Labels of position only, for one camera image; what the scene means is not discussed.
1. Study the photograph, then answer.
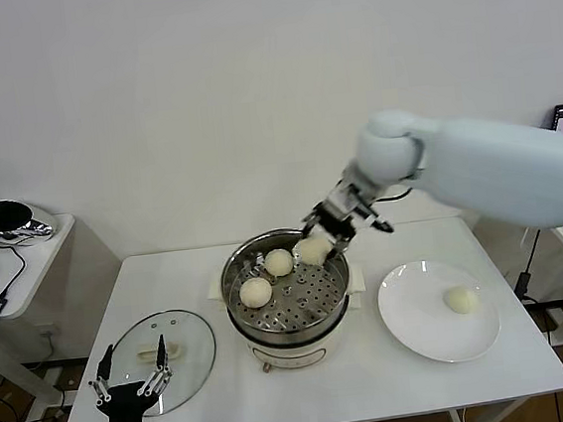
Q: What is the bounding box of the white round plate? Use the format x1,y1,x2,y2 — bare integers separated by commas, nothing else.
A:
373,252,506,371

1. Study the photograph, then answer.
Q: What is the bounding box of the white steamed baozi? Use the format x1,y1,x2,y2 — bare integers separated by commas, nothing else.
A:
237,275,276,312
441,284,483,319
291,235,335,270
262,246,297,280

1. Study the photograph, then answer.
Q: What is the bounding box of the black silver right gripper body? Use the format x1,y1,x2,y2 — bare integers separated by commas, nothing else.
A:
315,175,380,241

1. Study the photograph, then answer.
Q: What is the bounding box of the black laptop power cable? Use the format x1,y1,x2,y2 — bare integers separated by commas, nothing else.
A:
515,224,548,277

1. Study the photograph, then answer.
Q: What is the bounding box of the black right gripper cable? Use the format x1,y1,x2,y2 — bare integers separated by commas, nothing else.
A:
372,185,415,204

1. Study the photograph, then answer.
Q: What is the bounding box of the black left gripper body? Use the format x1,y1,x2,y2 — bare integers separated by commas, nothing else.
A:
95,380,156,422

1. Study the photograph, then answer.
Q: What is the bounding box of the stainless steel steamer basket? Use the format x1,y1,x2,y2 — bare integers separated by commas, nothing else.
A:
215,221,357,350

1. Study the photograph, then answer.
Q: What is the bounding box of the steel steamer pot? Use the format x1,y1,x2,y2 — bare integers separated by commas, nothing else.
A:
206,257,376,380

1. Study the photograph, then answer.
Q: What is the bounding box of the thin black device cable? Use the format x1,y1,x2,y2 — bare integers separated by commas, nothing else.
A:
0,234,32,300

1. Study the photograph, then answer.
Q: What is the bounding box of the glass pot lid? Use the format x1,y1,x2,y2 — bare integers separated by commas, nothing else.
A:
100,304,224,422

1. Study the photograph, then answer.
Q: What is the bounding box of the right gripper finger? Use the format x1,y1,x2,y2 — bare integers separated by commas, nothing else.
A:
299,202,336,241
323,204,398,262

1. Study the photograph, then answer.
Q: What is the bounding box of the black power adapter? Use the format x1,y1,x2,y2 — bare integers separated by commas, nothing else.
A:
512,270,535,300

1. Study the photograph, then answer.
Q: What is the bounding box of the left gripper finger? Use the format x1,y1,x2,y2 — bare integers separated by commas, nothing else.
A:
84,343,120,407
131,333,177,398

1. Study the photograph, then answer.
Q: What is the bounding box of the white beige side table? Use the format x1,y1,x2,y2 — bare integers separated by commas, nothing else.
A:
0,206,137,415

